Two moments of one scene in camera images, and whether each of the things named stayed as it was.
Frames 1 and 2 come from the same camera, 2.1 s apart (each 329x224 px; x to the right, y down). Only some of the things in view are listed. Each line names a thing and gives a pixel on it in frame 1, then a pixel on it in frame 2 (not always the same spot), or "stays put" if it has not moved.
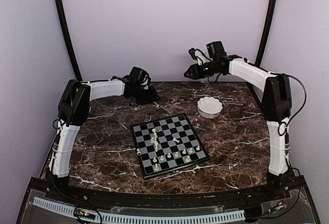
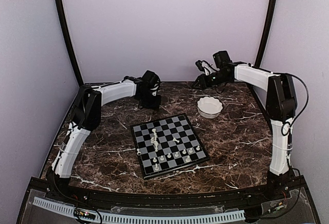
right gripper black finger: x=194 y=76 -> x=203 y=86
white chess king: x=154 y=134 stays put
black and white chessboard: x=167 y=144 stays put
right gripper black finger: x=192 y=72 -> x=199 y=84
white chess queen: x=156 y=144 stays put
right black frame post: x=271 y=15 stays put
